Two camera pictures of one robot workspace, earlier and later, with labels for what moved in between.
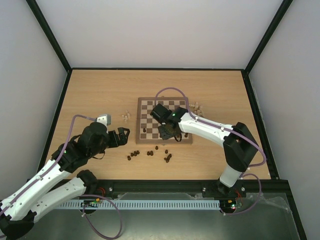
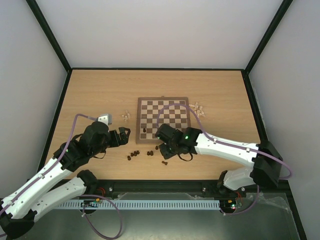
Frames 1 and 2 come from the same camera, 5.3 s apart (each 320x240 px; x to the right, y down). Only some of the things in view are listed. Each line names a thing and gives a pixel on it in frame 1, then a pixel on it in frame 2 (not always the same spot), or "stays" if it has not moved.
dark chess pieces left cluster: x=135 y=153 stays
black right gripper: x=165 y=131 -> x=168 y=149
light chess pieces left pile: x=126 y=117 stays
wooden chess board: x=147 y=130 stays
